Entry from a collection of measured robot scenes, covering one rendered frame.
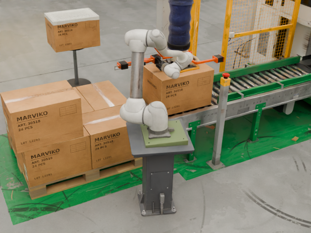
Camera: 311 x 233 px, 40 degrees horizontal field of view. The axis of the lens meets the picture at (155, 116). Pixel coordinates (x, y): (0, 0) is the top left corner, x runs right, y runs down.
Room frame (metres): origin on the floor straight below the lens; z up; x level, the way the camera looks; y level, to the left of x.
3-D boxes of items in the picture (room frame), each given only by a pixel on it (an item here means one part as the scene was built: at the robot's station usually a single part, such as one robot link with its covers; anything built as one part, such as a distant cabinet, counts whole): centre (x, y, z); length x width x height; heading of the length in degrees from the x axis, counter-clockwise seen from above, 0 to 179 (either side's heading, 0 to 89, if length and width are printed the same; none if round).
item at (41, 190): (3.66, 0.83, 0.07); 1.20 x 1.00 x 0.14; 119
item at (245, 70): (4.69, -1.10, 0.60); 1.60 x 0.10 x 0.09; 119
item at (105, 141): (3.66, 0.83, 0.34); 1.20 x 1.00 x 0.40; 119
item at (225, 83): (3.56, -0.64, 0.50); 0.07 x 0.07 x 1.00; 29
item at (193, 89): (3.89, -0.22, 0.75); 0.60 x 0.40 x 0.40; 119
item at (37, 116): (3.23, 1.01, 0.74); 0.60 x 0.40 x 0.40; 120
